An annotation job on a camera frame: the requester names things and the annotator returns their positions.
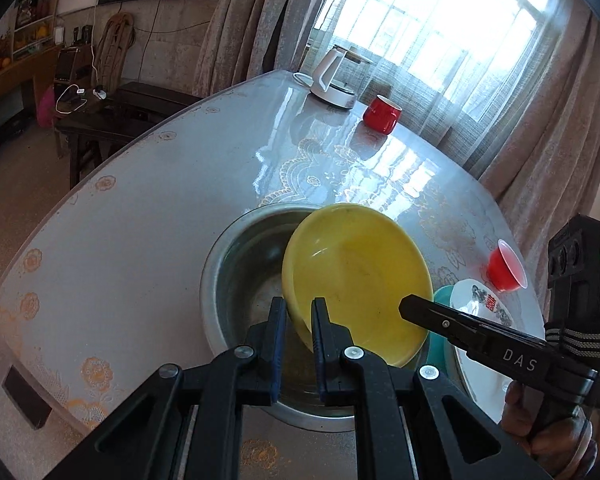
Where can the red mug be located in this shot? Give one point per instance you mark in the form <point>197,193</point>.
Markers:
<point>382,115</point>

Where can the red plastic bowl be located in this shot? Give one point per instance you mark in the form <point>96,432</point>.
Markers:
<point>505,270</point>

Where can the right beige curtain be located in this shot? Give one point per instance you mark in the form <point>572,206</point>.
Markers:
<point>549,167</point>

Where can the white glass electric kettle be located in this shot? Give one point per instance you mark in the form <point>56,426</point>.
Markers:
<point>322,82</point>

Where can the person's right hand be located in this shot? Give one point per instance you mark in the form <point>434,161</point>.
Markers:
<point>566,450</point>

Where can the yellow plastic bowl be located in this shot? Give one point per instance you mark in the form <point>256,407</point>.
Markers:
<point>362,264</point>

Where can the left beige curtain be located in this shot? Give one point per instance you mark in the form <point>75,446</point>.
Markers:
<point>247,38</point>

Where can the wooden cabinet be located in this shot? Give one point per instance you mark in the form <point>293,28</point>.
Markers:
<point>36,73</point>

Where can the small shelf with ornaments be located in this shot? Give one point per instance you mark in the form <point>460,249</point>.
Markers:
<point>32,27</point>

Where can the stainless steel bowl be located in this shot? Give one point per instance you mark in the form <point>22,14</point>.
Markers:
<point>241,276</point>

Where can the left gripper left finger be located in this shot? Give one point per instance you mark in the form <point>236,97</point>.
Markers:
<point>186,423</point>

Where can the beige curtain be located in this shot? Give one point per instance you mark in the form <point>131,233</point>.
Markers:
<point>247,38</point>
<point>549,167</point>

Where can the wooden chair by wall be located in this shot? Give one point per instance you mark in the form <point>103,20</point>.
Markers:
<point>117,37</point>

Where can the pink plastic bag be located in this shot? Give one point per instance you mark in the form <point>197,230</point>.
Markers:
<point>45,111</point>

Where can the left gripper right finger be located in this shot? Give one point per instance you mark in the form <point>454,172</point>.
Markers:
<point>410,424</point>

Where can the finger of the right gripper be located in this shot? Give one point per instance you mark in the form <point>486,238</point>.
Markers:
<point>469,332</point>

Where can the white sheer curtain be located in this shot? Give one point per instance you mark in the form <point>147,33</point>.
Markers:
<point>462,71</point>

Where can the dark low side table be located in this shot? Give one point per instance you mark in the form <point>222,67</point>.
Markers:
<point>97,131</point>

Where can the teal plastic plate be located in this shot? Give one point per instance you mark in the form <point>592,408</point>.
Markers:
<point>438,354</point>

